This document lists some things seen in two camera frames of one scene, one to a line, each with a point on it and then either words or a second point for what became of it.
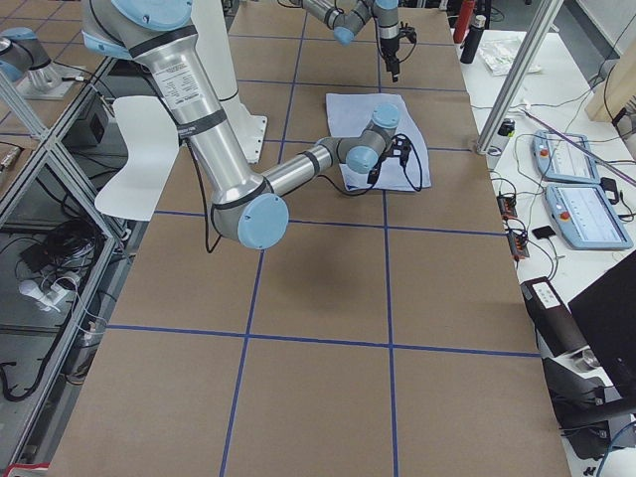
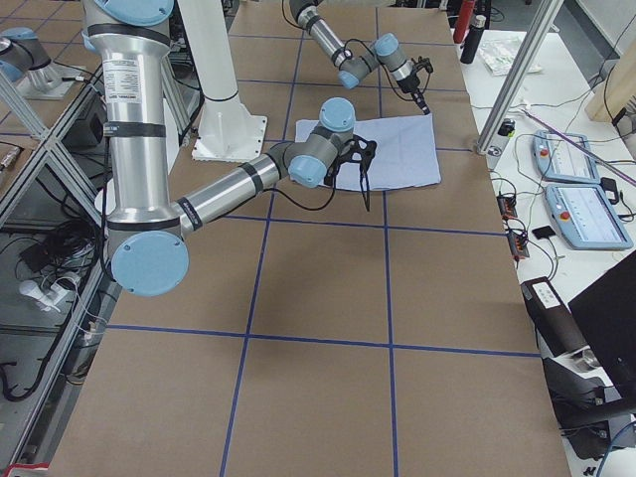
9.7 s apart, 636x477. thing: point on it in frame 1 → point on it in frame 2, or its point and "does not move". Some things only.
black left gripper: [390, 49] → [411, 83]
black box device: [556, 331] does not move
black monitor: [606, 312] does not move
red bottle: [464, 21] does not move
